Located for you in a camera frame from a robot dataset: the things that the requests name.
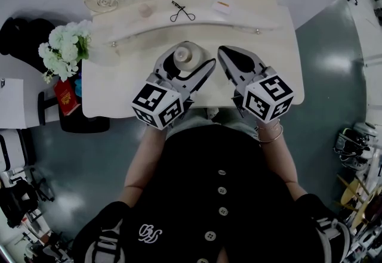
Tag person's left forearm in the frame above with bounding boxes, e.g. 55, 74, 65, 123
118, 127, 168, 206

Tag gold wrist bangles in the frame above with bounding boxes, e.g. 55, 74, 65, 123
256, 118, 284, 144

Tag white flower bouquet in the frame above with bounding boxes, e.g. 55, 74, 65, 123
38, 19, 94, 85

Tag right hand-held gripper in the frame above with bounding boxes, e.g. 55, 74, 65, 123
217, 45, 295, 123

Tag black office chair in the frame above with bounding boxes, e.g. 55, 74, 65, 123
0, 17, 111, 134

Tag red book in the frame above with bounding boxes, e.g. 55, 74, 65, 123
53, 78, 80, 117

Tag white dressing table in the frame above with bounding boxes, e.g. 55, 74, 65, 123
81, 0, 305, 119

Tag person's grey jeans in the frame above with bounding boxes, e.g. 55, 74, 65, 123
165, 106, 259, 141

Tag person's black buttoned shirt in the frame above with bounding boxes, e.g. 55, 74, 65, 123
71, 124, 355, 263

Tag black eyelash curler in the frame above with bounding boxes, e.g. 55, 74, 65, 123
170, 0, 196, 23

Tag round wooden stool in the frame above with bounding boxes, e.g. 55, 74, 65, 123
337, 174, 381, 212

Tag white card box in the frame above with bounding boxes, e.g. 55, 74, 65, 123
211, 0, 235, 16

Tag person's right forearm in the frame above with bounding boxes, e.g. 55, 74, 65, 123
258, 124, 307, 202

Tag small pink jar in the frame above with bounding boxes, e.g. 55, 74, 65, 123
137, 2, 155, 18

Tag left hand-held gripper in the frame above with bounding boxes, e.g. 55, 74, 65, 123
131, 46, 217, 131

